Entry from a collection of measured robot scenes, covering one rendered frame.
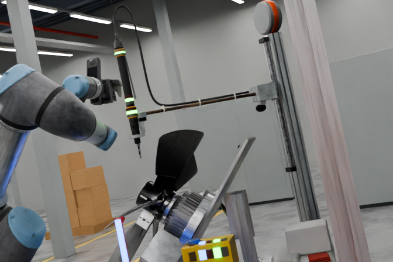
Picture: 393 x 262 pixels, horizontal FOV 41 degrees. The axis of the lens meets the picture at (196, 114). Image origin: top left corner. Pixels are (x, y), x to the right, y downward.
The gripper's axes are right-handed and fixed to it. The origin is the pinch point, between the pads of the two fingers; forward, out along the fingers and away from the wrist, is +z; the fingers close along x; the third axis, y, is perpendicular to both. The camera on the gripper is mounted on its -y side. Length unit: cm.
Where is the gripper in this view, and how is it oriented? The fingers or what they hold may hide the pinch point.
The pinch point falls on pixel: (113, 85)
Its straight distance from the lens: 200.9
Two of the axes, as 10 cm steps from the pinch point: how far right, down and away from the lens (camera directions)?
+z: 2.2, -0.1, 9.8
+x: 9.5, -2.0, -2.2
